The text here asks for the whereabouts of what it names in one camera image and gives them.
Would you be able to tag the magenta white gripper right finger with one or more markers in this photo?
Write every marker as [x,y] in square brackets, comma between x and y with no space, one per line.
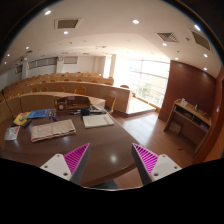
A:
[152,167]

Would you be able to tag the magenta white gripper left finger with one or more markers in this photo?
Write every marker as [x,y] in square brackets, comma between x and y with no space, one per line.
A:
[70,166]

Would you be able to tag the folded beige towel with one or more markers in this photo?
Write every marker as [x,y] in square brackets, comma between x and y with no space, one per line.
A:
[51,130]

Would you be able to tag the cardboard box in shelf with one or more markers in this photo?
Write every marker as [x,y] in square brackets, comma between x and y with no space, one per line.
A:
[175,127]

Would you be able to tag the black cup on desk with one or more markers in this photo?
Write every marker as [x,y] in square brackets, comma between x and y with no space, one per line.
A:
[85,111]

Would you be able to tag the wooden bookshelf cabinet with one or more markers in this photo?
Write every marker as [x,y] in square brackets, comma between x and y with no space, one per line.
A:
[195,123]

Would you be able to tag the blue booklet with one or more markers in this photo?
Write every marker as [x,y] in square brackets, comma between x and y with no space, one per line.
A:
[38,113]

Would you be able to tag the wooden desk organizer box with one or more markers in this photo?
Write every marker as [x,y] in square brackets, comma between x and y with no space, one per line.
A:
[70,103]

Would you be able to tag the white red paper packet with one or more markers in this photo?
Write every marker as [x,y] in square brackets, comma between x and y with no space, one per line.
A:
[12,133]

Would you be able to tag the black microphone stand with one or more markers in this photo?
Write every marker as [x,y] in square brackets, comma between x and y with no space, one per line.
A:
[3,94]

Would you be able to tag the long curved wooden bench desk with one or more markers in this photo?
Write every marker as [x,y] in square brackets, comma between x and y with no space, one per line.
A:
[101,91]

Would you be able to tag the wooden chair behind desk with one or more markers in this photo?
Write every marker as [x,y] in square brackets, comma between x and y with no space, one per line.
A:
[110,102]

